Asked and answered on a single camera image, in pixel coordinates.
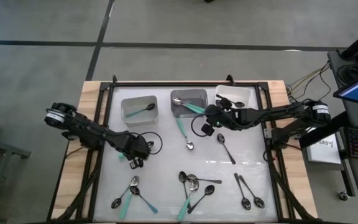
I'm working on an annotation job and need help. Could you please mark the grey translucent plastic bin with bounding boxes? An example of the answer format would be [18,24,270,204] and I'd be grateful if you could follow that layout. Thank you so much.
[170,88,209,119]

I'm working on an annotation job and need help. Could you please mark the cart caster wheel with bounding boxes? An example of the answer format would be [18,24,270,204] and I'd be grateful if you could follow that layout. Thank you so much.
[337,189,351,202]

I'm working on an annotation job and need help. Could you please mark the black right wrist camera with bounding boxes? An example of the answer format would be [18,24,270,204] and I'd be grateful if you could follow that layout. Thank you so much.
[201,123,216,137]

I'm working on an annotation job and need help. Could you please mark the grey metal stand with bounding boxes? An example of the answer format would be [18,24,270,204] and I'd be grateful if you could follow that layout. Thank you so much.
[0,133,32,224]

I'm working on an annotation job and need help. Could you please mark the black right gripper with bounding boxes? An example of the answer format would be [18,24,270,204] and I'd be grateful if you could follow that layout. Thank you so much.
[204,97,241,129]

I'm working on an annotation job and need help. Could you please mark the yellow cable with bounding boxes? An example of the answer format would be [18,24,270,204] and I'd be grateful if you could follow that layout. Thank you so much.
[286,62,331,94]

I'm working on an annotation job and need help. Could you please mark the black right camera cable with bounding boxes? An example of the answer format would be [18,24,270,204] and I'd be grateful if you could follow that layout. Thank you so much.
[190,113,211,138]

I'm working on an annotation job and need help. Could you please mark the black aluminium table frame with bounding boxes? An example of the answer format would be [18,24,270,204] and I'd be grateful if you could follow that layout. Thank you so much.
[47,80,315,223]

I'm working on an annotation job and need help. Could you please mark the white paper sheet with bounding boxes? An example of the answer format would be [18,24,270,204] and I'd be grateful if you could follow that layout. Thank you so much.
[305,125,342,165]

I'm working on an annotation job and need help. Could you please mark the grey metal bracket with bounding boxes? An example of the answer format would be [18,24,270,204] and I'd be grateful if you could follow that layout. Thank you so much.
[262,126,275,139]

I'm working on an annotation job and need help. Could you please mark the grey computer cart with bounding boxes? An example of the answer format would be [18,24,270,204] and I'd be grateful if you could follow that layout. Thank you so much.
[326,48,358,203]

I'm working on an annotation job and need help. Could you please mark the black left camera cable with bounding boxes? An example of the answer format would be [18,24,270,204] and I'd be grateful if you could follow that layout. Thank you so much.
[137,131,163,156]

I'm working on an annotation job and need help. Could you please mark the light wooden table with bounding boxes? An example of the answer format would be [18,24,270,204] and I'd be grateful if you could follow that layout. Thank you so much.
[50,80,319,220]

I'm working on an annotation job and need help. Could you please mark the white plastic bin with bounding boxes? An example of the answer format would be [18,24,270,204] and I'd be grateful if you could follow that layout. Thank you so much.
[214,85,256,110]
[120,95,159,128]

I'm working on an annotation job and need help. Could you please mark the black camera cable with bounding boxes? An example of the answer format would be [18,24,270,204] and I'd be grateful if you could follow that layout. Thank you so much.
[190,113,211,138]
[137,131,163,156]

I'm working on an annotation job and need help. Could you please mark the black cable conduit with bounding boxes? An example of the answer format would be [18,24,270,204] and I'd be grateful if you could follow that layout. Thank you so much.
[264,149,315,222]
[54,146,104,222]

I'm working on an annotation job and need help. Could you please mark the coiled black cable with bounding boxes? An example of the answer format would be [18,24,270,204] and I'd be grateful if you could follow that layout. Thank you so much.
[336,63,358,83]

